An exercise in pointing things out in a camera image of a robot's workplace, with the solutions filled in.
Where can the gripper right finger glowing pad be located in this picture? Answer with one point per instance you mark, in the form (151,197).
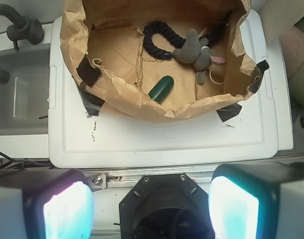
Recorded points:
(257,201)

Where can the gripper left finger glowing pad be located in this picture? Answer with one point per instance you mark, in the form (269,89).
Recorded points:
(45,204)

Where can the gray toy sink basin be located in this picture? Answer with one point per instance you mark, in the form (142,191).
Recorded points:
(24,98)

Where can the dark green cylinder toy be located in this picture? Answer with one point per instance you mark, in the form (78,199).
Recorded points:
(162,89)

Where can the gray plush mouse toy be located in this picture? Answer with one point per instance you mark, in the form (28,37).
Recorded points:
(197,52)

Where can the gray toy faucet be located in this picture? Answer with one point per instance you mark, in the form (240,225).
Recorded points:
(22,27)

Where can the brown paper bag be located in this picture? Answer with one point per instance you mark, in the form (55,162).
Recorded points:
(117,50)

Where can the aluminium frame rail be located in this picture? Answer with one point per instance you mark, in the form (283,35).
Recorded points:
(128,178)

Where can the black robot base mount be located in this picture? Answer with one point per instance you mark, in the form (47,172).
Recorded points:
(167,211)

